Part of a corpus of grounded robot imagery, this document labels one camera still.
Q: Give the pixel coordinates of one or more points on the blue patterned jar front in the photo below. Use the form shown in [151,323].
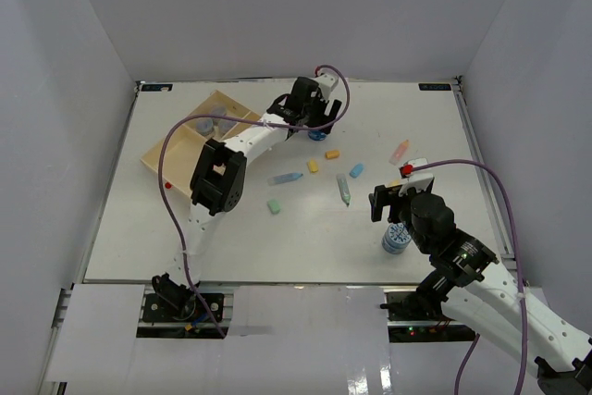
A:
[396,239]

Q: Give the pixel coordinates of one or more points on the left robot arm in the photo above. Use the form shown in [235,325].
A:
[217,181]

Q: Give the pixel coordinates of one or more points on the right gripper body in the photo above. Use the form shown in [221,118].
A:
[399,208]

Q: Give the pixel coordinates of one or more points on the orange-pink highlighter pen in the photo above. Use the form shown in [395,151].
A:
[399,152]

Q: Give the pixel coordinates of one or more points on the green highlighter pen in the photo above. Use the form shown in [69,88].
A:
[344,191]

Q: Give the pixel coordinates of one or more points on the blue patterned jar back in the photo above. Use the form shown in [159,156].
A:
[317,135]

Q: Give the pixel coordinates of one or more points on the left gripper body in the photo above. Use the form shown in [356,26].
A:
[315,112]

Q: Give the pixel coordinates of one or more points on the beige three-compartment tray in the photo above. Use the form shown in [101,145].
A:
[185,146]

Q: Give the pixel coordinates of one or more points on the clear paperclip jar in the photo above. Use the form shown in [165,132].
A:
[205,126]
[218,111]
[224,125]

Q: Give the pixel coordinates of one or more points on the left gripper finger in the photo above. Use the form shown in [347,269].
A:
[328,120]
[293,129]

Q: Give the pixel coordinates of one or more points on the yellow highlighter cap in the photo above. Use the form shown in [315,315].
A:
[312,166]

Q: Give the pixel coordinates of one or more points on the blue highlighter cap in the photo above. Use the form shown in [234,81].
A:
[356,171]

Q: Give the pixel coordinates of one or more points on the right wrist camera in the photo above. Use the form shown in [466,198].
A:
[413,179]

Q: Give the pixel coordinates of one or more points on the blue highlighter pen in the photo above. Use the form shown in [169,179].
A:
[284,178]

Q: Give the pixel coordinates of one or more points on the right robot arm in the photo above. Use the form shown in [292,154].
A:
[471,285]

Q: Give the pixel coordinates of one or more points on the green highlighter cap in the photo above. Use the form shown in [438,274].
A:
[273,206]

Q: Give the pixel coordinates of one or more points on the blue patterned jar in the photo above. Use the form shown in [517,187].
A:
[317,135]
[396,239]

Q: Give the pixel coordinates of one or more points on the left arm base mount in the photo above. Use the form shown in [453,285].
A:
[156,311]

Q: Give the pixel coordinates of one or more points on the orange highlighter cap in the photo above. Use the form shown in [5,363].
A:
[332,154]

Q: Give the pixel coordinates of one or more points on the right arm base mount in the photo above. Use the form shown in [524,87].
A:
[416,325]

